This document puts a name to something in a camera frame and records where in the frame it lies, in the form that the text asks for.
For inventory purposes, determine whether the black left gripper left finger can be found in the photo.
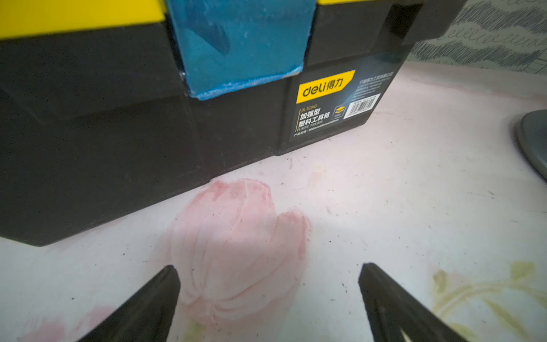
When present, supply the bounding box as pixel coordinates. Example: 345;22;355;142
81;265;180;342

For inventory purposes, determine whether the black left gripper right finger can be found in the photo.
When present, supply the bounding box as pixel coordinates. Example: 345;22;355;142
358;263;466;342

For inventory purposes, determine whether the grey monitor stand base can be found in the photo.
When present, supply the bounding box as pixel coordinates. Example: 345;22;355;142
517;109;547;180

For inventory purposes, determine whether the floral pink table mat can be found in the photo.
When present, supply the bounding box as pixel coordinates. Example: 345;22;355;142
1;62;546;341

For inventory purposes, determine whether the yellow black plastic toolbox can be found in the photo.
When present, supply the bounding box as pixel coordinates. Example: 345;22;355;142
1;1;464;247

